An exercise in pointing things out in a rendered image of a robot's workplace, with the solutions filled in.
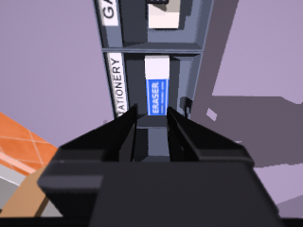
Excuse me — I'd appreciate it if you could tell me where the white eraser with blue sleeve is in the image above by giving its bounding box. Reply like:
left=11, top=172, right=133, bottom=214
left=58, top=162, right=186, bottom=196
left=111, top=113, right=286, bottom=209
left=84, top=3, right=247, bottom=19
left=145, top=55, right=169, bottom=115

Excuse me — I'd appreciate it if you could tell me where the dark grey three-compartment bin rack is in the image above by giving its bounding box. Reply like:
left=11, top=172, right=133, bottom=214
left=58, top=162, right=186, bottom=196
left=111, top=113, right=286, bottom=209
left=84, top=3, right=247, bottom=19
left=92, top=0, right=214, bottom=162

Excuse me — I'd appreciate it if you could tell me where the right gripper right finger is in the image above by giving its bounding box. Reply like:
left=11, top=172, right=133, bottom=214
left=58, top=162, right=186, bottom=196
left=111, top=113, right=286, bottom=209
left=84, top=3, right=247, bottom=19
left=167, top=107, right=255, bottom=168

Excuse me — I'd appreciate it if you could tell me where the black die with white pips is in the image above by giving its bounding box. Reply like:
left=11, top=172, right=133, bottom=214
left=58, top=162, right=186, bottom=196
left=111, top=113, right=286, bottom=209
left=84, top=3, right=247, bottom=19
left=147, top=0, right=169, bottom=5

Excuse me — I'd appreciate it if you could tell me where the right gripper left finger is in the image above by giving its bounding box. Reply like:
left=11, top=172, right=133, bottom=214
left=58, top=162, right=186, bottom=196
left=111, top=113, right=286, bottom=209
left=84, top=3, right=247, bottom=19
left=49, top=107, right=137, bottom=162

